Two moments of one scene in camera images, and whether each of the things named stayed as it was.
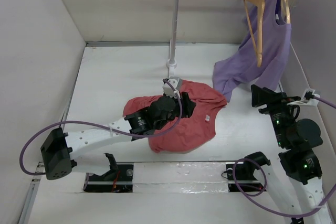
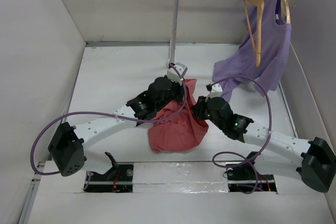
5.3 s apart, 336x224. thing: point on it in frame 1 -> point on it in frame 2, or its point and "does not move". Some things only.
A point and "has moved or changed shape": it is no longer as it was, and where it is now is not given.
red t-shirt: (191, 134) has moved or changed shape
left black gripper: (187, 111) -> (179, 89)
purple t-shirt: (264, 54) does not move
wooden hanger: (260, 4) does not move
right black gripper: (260, 95) -> (198, 108)
